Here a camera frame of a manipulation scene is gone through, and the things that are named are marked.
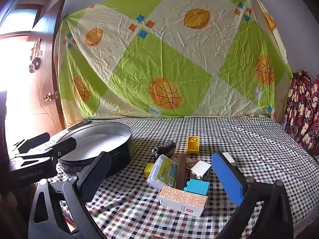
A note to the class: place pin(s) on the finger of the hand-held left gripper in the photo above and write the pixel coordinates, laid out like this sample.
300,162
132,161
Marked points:
67,146
35,140

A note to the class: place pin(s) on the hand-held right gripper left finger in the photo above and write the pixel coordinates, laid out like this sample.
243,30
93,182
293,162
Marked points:
94,176

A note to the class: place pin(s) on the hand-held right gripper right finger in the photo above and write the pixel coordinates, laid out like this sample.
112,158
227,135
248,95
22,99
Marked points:
228,176

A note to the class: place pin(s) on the white charger plug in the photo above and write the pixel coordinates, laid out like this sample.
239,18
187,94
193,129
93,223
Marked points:
228,157

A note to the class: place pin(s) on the cyan toy block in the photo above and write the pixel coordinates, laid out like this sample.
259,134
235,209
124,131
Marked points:
198,186

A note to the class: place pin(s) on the round black metal tin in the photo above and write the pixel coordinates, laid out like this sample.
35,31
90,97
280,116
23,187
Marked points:
119,151

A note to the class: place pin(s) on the brown wooden bar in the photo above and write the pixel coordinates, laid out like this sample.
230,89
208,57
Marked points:
180,174

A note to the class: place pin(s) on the small yellow toy block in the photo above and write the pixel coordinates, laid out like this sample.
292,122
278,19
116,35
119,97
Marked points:
149,170

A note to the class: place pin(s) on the grey flat object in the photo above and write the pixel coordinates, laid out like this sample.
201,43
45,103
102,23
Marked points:
77,125

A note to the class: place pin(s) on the checkered tablecloth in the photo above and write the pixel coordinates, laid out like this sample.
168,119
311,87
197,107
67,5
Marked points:
249,142

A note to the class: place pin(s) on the large yellow toy block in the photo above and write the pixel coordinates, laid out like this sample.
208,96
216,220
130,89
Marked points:
193,147

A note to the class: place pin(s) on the orange patterned carton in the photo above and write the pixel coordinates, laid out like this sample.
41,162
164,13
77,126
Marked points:
182,199

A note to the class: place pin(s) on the brown wooden door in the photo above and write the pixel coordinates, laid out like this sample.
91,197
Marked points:
47,79

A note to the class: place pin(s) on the clear plastic box green label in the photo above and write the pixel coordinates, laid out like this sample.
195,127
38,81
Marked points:
162,174

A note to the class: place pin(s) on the black striped hair clip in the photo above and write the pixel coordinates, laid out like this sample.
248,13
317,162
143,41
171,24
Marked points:
163,147

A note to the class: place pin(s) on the hanging door ornament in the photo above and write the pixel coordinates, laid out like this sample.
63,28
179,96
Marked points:
35,54

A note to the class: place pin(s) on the red plaid printed cloth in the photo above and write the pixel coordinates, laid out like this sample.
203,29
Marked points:
301,109

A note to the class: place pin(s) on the basketball printed wall sheet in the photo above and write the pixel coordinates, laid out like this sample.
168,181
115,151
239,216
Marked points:
149,54

